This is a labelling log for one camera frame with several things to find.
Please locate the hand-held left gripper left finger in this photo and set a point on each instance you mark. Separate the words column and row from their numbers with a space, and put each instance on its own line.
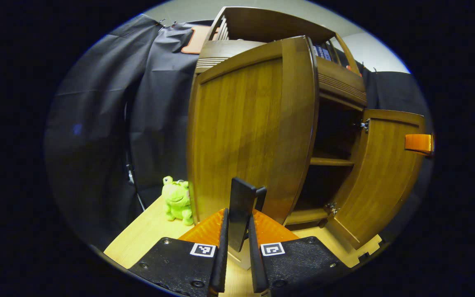
column 179, row 264

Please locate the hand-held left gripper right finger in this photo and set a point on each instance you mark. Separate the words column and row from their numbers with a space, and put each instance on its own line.
column 299, row 262

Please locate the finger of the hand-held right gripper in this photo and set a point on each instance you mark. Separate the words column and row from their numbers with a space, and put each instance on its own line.
column 418, row 143

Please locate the wooden shoe cabinet door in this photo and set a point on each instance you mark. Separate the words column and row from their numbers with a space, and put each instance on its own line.
column 382, row 177
column 241, row 123

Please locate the wooden double-door shoe cabinet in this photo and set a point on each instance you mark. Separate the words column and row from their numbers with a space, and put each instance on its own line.
column 262, row 24

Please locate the metal door hinge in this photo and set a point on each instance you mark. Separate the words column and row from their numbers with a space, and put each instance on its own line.
column 365, row 125
column 332, row 208

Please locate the green plush toy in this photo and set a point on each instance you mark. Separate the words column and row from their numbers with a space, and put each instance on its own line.
column 177, row 202

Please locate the wooden inner shelf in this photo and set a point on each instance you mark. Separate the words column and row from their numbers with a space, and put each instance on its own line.
column 330, row 161

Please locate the blue grey book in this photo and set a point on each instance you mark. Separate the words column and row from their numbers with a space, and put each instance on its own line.
column 327, row 54

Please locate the black backdrop cloth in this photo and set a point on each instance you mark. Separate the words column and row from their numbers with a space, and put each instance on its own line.
column 97, row 123

